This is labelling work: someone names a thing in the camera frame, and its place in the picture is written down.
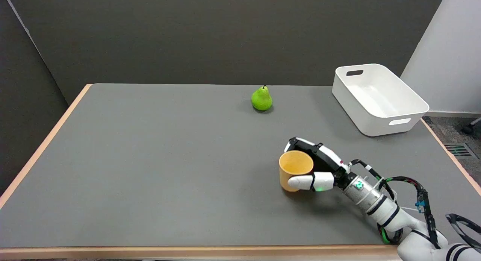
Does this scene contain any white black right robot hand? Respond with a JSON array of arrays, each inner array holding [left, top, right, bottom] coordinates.
[[284, 137, 357, 193]]

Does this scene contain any yellow plastic cup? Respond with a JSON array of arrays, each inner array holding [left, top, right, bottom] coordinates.
[[279, 150, 314, 193]]

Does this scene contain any white plastic storage box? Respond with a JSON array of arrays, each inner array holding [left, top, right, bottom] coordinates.
[[332, 64, 430, 137]]

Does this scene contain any green pear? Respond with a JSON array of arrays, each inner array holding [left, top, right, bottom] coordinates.
[[251, 85, 273, 112]]

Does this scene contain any floor vent grille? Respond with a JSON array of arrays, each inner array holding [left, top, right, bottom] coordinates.
[[443, 143, 478, 159]]

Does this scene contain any black chair caster leg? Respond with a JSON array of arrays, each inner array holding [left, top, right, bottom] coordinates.
[[462, 117, 481, 135]]

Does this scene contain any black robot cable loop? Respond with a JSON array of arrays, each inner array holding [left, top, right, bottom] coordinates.
[[349, 159, 481, 250]]

